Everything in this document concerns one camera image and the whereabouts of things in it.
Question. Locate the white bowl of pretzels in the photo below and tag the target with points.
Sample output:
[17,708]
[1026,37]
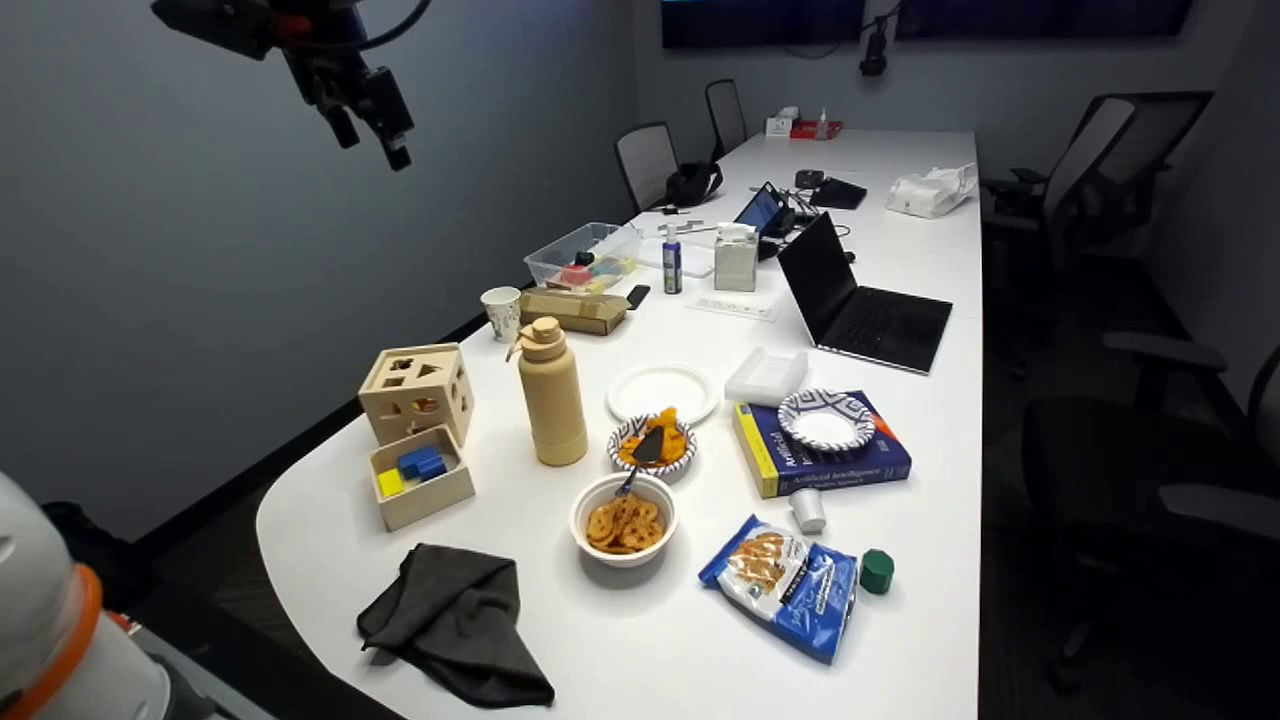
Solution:
[625,527]

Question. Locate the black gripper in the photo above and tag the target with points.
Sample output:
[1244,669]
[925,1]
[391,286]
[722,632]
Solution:
[342,72]

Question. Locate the black armrest office chair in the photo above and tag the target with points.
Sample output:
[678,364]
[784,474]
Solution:
[1145,452]

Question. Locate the blue toy block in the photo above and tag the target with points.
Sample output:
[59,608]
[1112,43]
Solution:
[421,462]

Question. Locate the yellow toy block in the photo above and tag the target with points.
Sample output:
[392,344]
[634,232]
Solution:
[391,487]

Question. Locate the tablet with blue screen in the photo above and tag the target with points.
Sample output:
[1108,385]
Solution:
[764,211]

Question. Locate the tan insulated water bottle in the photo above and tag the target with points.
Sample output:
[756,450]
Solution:
[552,400]

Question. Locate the black bag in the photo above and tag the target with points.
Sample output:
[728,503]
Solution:
[692,181]

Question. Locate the bowl of orange chips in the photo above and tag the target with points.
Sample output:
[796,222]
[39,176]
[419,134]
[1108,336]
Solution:
[664,440]

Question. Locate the wall display screen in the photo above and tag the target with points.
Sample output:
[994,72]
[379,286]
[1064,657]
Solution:
[1042,15]
[761,22]

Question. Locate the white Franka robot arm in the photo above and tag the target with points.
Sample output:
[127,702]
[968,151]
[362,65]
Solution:
[43,603]

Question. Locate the white patterned paper bowl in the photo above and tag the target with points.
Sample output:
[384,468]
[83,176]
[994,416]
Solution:
[825,423]

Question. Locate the white foam container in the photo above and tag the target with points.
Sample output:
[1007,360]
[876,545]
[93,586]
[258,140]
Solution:
[764,372]

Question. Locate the white carton box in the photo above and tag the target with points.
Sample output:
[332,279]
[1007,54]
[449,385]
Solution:
[733,260]

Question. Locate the black phone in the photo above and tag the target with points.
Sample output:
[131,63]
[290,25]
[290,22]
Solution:
[639,298]

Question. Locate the wooden shape sorter box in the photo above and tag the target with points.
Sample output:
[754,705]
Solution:
[419,390]

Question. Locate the small red box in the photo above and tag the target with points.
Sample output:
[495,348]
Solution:
[817,131]

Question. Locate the white paper cup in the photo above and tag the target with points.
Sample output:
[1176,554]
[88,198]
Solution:
[503,314]

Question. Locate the small white bottle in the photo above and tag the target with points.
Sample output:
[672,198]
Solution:
[809,512]

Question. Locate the dark spoon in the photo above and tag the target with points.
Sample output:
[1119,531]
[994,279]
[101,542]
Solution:
[647,456]

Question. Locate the black microfibre cloth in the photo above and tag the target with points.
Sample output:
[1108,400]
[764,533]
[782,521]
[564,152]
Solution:
[463,621]

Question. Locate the black pouch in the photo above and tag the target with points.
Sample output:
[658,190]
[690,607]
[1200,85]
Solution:
[842,194]

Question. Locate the blue book with yellow edge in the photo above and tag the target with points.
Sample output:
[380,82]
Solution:
[825,466]

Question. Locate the clear plastic storage container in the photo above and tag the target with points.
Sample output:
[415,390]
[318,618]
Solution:
[576,253]

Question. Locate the crumpled white plastic bag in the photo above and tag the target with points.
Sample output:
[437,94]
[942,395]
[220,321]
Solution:
[930,190]

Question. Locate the black mesh office chair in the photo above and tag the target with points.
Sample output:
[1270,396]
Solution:
[1087,161]
[1172,140]

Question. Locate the green round cap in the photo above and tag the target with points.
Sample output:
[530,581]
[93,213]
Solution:
[876,569]

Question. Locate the blue white snack bag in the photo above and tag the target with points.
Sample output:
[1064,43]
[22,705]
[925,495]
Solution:
[784,586]

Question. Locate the grey office chair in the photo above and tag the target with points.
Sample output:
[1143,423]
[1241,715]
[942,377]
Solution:
[725,113]
[647,161]

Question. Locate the small white box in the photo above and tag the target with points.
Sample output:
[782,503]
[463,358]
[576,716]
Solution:
[782,127]

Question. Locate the dark open laptop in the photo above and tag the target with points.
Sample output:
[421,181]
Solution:
[866,321]

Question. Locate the open wooden tray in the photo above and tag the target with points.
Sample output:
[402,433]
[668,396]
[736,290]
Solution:
[424,506]

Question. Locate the white round plate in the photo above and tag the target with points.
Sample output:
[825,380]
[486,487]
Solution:
[663,395]

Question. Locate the black hanging microphone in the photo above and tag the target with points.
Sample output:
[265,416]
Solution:
[873,46]

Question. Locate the long tan wooden block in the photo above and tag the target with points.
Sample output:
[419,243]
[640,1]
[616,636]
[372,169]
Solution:
[576,309]

